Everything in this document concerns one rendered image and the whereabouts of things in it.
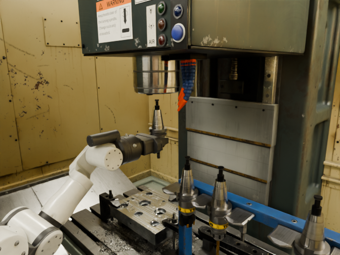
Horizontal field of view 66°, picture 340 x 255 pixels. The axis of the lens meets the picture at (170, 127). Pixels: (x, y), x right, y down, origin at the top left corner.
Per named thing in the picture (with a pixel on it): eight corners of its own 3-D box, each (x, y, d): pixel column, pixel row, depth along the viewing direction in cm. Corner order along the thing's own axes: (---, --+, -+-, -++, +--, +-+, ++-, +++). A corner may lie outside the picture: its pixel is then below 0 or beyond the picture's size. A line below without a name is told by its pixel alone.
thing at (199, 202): (202, 211, 67) (202, 208, 67) (186, 204, 71) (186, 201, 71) (217, 201, 72) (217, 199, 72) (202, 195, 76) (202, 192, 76)
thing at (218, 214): (236, 213, 68) (236, 204, 67) (222, 222, 64) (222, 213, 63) (216, 204, 72) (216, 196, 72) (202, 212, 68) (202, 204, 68)
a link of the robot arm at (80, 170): (120, 156, 79) (91, 194, 72) (103, 152, 85) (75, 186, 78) (108, 141, 75) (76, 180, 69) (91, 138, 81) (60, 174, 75)
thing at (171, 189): (171, 197, 75) (171, 194, 75) (159, 191, 79) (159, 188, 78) (187, 188, 80) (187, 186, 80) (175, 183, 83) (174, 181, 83)
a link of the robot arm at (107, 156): (137, 166, 80) (105, 177, 72) (116, 161, 87) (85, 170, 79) (133, 129, 78) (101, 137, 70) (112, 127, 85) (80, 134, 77)
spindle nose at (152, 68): (189, 91, 90) (189, 55, 87) (152, 95, 80) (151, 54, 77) (160, 89, 102) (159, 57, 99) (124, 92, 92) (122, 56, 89)
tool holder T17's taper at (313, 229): (326, 242, 53) (331, 211, 51) (323, 254, 49) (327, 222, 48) (302, 233, 55) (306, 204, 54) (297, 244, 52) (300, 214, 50)
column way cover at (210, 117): (265, 219, 117) (274, 105, 105) (185, 186, 150) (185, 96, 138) (269, 215, 120) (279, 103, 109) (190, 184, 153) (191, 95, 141)
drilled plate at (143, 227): (155, 246, 95) (155, 234, 94) (110, 215, 115) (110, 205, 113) (195, 219, 111) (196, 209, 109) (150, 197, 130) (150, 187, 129)
